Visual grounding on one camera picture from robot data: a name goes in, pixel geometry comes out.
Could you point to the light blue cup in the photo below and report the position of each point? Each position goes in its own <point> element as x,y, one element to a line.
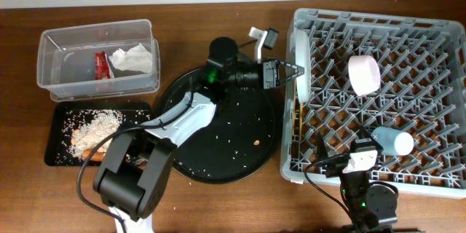
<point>394,142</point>

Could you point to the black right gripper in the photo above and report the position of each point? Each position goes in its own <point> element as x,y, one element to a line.
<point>336,164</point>

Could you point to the round black tray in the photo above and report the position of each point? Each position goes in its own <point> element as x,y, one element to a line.
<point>223,152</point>

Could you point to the wooden chopstick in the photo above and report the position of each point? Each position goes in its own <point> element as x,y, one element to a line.
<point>300,121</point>
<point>293,116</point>

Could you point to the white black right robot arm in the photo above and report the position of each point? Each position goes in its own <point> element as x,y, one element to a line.
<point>371,206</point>

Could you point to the pink bowl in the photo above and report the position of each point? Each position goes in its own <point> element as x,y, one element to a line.
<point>364,74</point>

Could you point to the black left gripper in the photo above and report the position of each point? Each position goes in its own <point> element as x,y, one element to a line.
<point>270,73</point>

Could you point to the rice and peanut pile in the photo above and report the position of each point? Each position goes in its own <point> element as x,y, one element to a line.
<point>88,135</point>

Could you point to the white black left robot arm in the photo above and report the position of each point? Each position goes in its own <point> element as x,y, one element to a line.
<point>134,172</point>

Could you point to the white tissue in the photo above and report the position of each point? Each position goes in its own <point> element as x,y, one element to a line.
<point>137,58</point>

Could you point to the grey plate with food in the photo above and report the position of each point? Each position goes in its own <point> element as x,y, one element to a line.
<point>303,59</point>

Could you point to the grey dishwasher rack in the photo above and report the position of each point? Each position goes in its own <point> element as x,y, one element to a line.
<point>422,92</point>

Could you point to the red snack wrapper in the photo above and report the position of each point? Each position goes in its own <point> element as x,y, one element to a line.
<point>102,68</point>

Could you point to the black rectangular bin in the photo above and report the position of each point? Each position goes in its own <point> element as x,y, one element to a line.
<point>70,116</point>

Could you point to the clear plastic bin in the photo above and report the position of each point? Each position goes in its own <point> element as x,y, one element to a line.
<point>66,60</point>

